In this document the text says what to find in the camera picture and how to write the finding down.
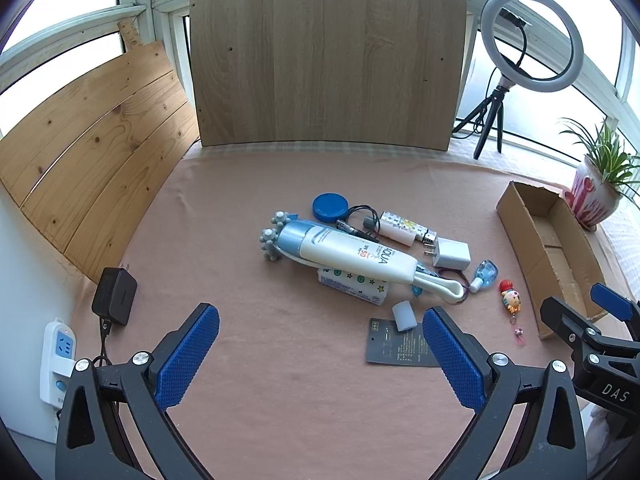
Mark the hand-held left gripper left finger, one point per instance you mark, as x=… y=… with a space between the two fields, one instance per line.
x=187 y=355

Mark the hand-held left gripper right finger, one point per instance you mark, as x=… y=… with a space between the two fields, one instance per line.
x=452 y=360

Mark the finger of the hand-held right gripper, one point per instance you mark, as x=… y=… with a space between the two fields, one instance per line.
x=611 y=301
x=567 y=317

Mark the cardboard box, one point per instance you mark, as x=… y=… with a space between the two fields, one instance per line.
x=565 y=260

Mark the black printed card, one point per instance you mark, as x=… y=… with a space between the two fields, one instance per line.
x=395 y=345

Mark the white massage roller grey balls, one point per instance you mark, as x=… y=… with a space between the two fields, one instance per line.
x=272 y=237

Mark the white sunscreen bottle blue cap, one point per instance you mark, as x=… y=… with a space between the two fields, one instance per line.
x=345 y=252

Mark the small white plastic cap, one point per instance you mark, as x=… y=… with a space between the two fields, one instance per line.
x=404 y=316

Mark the black power adapter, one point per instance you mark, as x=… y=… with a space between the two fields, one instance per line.
x=115 y=297

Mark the spider plant in red-white pot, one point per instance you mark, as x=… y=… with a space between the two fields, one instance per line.
x=592 y=195

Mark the star-printed tissue pack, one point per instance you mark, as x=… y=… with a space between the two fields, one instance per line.
x=350 y=285

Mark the white power strip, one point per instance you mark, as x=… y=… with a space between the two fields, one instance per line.
x=57 y=360

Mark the white lip balm tube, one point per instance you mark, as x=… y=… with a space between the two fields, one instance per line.
x=395 y=236

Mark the patterned usb stick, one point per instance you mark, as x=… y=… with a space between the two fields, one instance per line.
x=400 y=219

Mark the blue round tin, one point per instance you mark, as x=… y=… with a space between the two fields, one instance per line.
x=330 y=207

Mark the pine wood panel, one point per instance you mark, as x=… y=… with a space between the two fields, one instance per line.
x=100 y=160

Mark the oak veneer board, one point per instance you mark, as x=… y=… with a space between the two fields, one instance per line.
x=325 y=60

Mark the white wall charger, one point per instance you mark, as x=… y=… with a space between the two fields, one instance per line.
x=452 y=255

